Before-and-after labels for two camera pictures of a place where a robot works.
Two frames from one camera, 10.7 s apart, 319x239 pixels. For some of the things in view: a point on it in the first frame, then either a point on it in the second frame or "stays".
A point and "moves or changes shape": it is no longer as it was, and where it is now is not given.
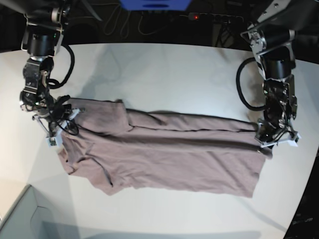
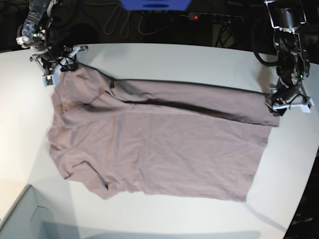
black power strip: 215,18 stays
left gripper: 60,112 -> 59,57
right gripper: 272,132 -> 289,92
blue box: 156,5 stays
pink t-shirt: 115,148 moves or changes shape
